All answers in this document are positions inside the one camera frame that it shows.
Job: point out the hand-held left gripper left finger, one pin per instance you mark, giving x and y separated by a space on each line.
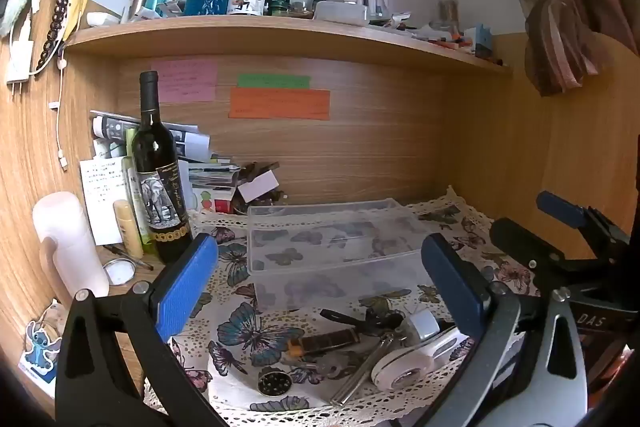
187 287

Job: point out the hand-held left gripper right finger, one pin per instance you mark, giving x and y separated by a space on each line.
450 284

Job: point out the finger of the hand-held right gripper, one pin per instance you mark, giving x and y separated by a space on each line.
525 242
560 207

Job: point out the white cube charger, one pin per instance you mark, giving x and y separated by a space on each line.
424 324

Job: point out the black pen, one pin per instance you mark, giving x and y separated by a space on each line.
131 258

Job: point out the butterfly lace tablecloth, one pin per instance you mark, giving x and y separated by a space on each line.
240 327

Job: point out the small round mirror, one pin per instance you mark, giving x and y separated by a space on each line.
118 272

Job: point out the cream lip balm tube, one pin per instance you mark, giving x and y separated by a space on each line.
127 229

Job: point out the red and white carton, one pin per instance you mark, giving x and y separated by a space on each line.
215 201

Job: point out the black pliers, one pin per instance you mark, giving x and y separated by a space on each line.
362 319

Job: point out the white round tape measure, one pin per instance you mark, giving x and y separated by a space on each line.
400 369

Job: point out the dark wine bottle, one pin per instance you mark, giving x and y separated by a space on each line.
162 187

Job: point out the white paper note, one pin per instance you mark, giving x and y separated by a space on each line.
102 197

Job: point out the dark packet with white label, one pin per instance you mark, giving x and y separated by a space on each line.
260 184

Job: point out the white cylindrical device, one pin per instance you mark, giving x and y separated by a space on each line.
70 242

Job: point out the metal tweezers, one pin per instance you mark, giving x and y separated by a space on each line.
360 374

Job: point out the clear plastic storage box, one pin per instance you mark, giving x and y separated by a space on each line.
325 247

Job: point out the stack of papers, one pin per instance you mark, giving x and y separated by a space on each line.
200 157

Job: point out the brown folding knife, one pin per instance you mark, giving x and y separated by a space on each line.
325 341

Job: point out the silver keys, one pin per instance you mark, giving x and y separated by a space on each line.
325 367

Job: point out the blue cartoon sticker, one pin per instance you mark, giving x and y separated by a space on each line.
41 349

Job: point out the small blue box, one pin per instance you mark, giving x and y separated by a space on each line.
484 41

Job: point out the orange sticky note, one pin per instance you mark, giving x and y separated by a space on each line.
280 103

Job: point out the pink sticky note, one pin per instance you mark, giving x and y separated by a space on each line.
185 79

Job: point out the green sticky note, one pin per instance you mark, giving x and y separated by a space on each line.
272 81

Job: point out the small glass jar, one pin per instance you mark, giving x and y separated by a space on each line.
446 14

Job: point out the wooden shelf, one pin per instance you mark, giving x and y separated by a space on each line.
280 34

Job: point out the white power adapter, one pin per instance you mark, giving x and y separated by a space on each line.
19 62

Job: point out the silver tube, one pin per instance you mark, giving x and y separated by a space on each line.
137 2

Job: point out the clear flat plastic case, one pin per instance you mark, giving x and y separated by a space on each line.
340 12

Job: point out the yellow cloth item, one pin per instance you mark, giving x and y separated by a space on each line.
77 7

